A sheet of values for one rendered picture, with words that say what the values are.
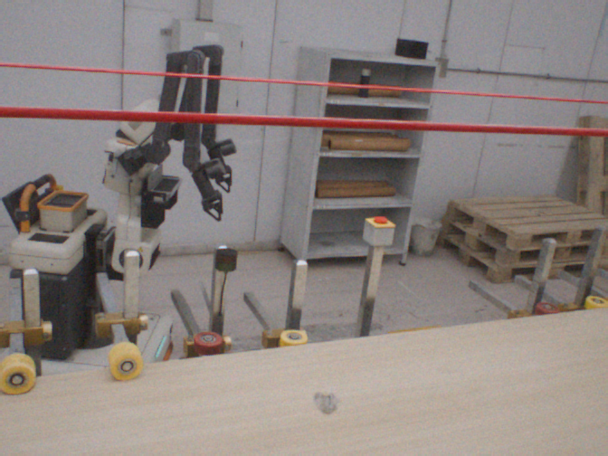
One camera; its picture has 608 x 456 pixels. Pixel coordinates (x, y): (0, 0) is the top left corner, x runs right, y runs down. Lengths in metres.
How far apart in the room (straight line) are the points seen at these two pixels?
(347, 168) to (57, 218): 2.70
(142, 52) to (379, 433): 3.24
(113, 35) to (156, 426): 3.11
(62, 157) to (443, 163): 2.99
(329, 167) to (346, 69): 0.75
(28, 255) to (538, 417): 1.97
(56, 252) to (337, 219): 2.83
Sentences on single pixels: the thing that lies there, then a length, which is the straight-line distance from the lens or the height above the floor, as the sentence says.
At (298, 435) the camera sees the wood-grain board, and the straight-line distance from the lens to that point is 1.54.
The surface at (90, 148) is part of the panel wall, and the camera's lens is 4.38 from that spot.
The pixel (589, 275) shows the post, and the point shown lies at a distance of 2.69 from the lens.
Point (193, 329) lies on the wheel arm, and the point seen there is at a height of 0.86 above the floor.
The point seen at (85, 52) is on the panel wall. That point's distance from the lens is 4.27.
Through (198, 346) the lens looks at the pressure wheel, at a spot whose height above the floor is 0.90.
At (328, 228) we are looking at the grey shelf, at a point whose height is 0.17.
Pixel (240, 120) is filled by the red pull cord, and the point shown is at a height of 1.75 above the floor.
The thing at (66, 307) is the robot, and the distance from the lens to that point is 2.80.
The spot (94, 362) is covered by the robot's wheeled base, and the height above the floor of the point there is 0.28.
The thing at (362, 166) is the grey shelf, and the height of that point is 0.68.
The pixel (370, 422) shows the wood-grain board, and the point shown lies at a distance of 1.62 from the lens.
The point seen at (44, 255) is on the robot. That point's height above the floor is 0.77.
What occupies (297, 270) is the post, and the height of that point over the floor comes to 1.08.
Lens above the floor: 1.84
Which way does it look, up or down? 19 degrees down
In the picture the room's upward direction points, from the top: 7 degrees clockwise
